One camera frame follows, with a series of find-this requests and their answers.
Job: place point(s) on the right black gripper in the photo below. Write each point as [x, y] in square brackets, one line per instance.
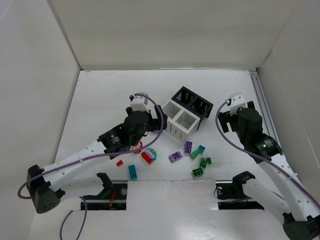
[225, 120]

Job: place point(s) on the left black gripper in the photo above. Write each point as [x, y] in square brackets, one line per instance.
[155, 121]

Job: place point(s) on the teal monster face lego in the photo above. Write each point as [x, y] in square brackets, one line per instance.
[151, 153]

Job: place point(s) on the red white flower lego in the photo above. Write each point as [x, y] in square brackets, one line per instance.
[136, 148]

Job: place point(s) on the teal square lego brick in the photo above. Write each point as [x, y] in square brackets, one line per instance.
[201, 149]

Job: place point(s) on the red rectangular lego brick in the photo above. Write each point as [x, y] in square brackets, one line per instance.
[147, 158]

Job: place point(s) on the light green lego brick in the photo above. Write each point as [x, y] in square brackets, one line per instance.
[194, 154]

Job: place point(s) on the small green lego piece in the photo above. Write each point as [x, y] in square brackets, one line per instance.
[209, 161]

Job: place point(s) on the dark green lego brick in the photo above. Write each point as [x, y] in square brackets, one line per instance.
[203, 163]

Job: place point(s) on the green square lego brick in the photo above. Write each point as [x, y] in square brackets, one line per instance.
[198, 172]

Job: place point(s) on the small red lego piece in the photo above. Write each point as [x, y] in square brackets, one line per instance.
[119, 163]

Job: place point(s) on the teal rectangular lego brick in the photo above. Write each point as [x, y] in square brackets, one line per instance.
[132, 172]

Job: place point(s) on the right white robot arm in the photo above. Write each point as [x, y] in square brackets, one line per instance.
[294, 207]

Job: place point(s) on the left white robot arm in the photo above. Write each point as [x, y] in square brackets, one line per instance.
[49, 185]

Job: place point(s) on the white double bin container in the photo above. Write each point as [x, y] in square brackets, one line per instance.
[180, 121]

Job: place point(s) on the black double bin container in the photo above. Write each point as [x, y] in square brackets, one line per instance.
[193, 102]

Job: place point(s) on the purple rectangular lego brick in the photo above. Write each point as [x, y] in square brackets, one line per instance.
[188, 147]

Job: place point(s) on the purple sloped lego brick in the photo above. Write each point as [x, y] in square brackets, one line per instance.
[175, 157]

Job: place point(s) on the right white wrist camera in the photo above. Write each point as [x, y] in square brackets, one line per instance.
[235, 102]

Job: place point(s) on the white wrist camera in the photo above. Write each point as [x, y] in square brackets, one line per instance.
[235, 102]
[139, 103]

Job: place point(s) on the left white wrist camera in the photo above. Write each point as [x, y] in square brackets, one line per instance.
[139, 103]

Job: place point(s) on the aluminium rail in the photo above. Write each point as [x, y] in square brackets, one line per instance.
[263, 105]

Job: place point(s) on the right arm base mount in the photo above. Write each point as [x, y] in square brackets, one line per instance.
[231, 196]

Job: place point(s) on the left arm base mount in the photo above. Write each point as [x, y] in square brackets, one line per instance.
[110, 196]

